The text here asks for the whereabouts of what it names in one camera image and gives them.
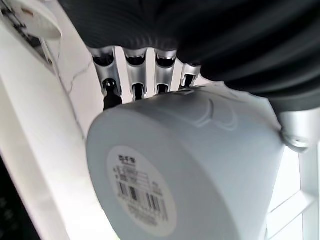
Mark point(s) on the white dishwasher body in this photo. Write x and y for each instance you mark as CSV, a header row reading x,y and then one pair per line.
x,y
37,125

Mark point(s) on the white dishwasher rack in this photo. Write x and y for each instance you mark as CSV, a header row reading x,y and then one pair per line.
x,y
300,200

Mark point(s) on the pale blue bowl with barcode sticker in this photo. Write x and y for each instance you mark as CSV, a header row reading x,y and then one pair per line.
x,y
200,160

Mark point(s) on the white plate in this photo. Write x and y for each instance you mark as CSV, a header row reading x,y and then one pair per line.
x,y
42,22

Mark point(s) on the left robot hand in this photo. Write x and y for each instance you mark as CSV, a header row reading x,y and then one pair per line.
x,y
225,37

